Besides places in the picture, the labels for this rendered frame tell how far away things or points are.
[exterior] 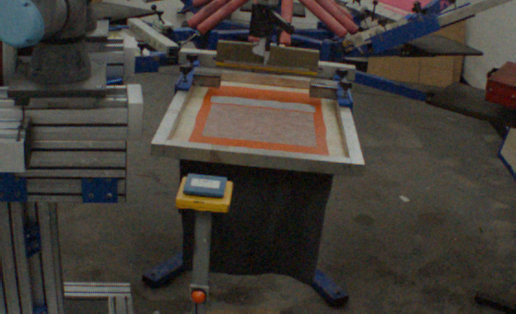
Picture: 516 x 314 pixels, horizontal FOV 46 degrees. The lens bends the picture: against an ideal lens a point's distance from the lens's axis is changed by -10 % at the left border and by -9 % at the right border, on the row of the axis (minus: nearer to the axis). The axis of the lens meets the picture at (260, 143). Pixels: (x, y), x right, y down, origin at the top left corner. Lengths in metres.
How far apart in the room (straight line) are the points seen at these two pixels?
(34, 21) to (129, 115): 0.34
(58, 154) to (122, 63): 0.54
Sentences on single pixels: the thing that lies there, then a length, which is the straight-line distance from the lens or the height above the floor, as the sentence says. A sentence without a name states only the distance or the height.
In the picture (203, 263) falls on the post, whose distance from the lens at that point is 1.75.
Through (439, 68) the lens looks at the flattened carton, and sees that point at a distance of 6.65.
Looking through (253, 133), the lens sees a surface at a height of 0.95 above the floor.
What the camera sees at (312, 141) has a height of 0.95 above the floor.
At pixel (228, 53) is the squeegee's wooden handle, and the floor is 1.10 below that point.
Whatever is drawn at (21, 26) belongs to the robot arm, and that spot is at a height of 1.42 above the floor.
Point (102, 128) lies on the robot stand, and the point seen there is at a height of 1.15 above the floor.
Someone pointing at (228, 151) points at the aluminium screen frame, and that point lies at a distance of 1.81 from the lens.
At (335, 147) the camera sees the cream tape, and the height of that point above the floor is 0.95.
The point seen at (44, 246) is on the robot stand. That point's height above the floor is 0.69.
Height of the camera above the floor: 1.69
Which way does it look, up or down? 22 degrees down
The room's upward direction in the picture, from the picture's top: 6 degrees clockwise
